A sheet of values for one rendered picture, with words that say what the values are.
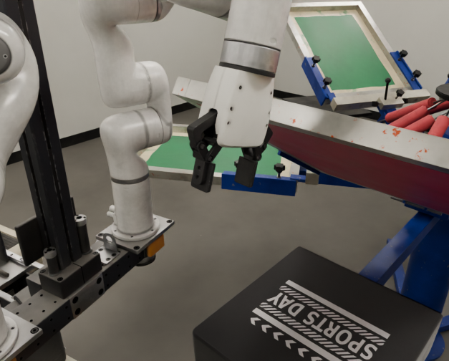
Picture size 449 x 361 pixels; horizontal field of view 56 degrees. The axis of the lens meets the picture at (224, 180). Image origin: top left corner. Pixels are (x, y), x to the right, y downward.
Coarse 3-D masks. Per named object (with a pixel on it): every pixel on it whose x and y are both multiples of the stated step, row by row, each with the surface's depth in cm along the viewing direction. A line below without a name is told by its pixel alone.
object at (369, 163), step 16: (320, 144) 76; (336, 144) 68; (352, 160) 81; (368, 160) 73; (384, 160) 66; (400, 160) 60; (368, 176) 100; (384, 176) 88; (400, 176) 78; (416, 176) 70; (432, 176) 64; (448, 176) 58; (400, 192) 108; (416, 192) 94; (432, 192) 83; (448, 192) 74; (448, 208) 103
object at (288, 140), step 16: (272, 128) 79; (272, 144) 112; (288, 144) 96; (304, 144) 84; (304, 160) 125; (320, 160) 106; (336, 160) 92; (336, 176) 140; (352, 176) 116; (384, 192) 129
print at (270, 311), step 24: (288, 288) 118; (264, 312) 110; (288, 312) 110; (312, 312) 110; (336, 312) 110; (288, 336) 103; (312, 336) 103; (336, 336) 103; (360, 336) 103; (384, 336) 103; (312, 360) 96; (336, 360) 96; (360, 360) 96
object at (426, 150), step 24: (192, 96) 81; (288, 120) 68; (312, 120) 65; (336, 120) 63; (360, 120) 61; (360, 144) 60; (384, 144) 58; (408, 144) 56; (432, 144) 55; (432, 168) 57
